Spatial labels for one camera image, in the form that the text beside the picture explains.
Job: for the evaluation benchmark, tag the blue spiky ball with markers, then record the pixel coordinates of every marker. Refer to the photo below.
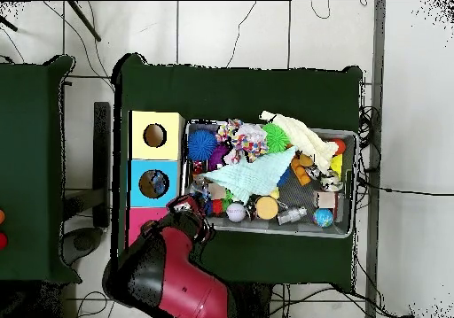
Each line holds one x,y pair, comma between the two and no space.
203,144

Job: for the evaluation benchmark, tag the mint green cloth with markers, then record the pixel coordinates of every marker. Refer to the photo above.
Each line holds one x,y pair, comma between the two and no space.
245,175

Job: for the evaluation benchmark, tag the colourful patterned cloth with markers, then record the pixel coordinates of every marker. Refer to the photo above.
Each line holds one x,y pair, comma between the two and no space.
248,142
224,130

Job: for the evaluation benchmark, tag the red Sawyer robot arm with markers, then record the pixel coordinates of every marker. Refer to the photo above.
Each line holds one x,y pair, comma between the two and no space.
177,282

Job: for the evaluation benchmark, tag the wooden box with three holes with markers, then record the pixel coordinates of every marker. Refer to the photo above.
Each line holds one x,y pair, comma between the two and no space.
152,155

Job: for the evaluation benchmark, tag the shallow clear mesh bin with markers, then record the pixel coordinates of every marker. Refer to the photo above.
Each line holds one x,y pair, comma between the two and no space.
340,226

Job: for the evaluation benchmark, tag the pale pink ball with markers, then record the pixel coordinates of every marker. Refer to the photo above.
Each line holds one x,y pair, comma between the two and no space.
235,212

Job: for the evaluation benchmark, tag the purple spiky ball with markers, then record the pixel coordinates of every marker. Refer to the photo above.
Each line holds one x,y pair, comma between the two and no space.
217,158

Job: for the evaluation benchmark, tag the tan round bun toy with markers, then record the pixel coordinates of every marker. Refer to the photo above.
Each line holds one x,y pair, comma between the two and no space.
267,207

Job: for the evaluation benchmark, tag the green spiky ball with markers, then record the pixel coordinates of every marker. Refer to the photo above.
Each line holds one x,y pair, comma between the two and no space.
277,138

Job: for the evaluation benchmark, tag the orange bear toy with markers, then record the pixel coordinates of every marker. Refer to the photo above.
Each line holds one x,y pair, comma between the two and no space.
301,169

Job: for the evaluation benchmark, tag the pale yellow cloth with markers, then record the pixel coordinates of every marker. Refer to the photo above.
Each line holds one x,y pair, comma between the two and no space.
298,137

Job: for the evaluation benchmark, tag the side table with green cloth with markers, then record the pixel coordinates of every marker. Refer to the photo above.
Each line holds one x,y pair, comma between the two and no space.
46,190

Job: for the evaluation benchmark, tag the small blue globe ball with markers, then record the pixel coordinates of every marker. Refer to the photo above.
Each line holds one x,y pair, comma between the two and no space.
323,218

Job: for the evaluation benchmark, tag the small wooden cube block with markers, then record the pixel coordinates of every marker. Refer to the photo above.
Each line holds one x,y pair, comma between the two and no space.
325,200

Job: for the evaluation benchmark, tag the round silver tin can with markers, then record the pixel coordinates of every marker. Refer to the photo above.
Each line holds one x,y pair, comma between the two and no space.
331,182

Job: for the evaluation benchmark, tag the small red ball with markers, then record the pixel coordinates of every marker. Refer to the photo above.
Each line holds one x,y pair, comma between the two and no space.
339,146

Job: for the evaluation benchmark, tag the red round object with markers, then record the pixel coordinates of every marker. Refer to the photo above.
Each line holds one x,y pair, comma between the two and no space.
2,241

